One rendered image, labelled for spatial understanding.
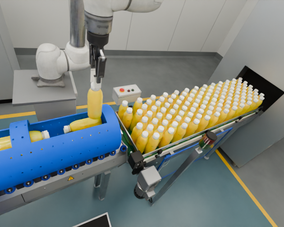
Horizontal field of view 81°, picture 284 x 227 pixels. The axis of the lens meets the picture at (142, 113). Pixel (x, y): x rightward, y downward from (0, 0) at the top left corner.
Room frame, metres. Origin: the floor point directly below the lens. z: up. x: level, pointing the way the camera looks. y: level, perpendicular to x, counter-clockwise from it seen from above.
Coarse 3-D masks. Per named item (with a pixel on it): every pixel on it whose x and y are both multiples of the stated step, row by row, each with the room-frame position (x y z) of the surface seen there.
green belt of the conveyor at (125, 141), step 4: (244, 116) 1.51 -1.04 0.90; (224, 124) 1.27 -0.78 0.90; (120, 128) 0.81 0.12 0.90; (124, 132) 0.78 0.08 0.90; (128, 132) 0.79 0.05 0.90; (204, 132) 1.07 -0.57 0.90; (124, 136) 0.75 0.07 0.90; (196, 136) 0.99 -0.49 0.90; (124, 140) 0.72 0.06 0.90; (128, 140) 0.73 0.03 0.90; (188, 140) 0.92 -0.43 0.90; (128, 144) 0.70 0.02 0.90; (128, 148) 0.66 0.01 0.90; (132, 148) 0.67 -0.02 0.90; (156, 148) 0.74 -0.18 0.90; (168, 148) 0.78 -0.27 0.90; (156, 152) 0.71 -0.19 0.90; (128, 156) 0.62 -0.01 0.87; (148, 156) 0.65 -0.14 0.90
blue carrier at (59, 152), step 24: (24, 120) 0.42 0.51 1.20; (48, 120) 0.52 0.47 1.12; (72, 120) 0.61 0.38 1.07; (24, 144) 0.31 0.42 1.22; (48, 144) 0.35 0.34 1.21; (72, 144) 0.39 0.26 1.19; (96, 144) 0.45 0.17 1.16; (120, 144) 0.54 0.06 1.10; (0, 168) 0.20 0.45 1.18; (24, 168) 0.24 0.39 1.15; (48, 168) 0.29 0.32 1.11
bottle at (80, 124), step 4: (76, 120) 0.57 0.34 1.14; (80, 120) 0.58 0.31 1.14; (84, 120) 0.58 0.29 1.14; (88, 120) 0.59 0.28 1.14; (92, 120) 0.60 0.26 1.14; (96, 120) 0.61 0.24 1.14; (100, 120) 0.63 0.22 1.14; (72, 124) 0.54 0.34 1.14; (76, 124) 0.54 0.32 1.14; (80, 124) 0.55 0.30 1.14; (84, 124) 0.56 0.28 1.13; (88, 124) 0.57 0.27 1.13; (92, 124) 0.59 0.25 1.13; (96, 124) 0.60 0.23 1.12; (100, 124) 0.61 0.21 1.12; (72, 128) 0.52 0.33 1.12; (76, 128) 0.53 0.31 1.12; (80, 128) 0.54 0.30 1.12; (84, 128) 0.55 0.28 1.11
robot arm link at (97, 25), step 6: (84, 12) 0.54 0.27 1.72; (84, 18) 0.54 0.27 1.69; (90, 18) 0.52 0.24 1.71; (96, 18) 0.52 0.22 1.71; (102, 18) 0.53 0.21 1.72; (108, 18) 0.55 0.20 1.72; (90, 24) 0.52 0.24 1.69; (96, 24) 0.52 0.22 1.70; (102, 24) 0.53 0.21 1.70; (108, 24) 0.55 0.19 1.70; (90, 30) 0.52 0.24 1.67; (96, 30) 0.53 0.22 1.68; (102, 30) 0.54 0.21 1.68; (108, 30) 0.55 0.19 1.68
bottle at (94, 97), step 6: (90, 90) 0.55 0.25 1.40; (96, 90) 0.55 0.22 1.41; (90, 96) 0.54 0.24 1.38; (96, 96) 0.54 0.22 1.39; (102, 96) 0.57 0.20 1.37; (90, 102) 0.54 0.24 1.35; (96, 102) 0.54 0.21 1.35; (90, 108) 0.54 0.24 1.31; (96, 108) 0.54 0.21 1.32; (90, 114) 0.54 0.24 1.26; (96, 114) 0.54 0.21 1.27
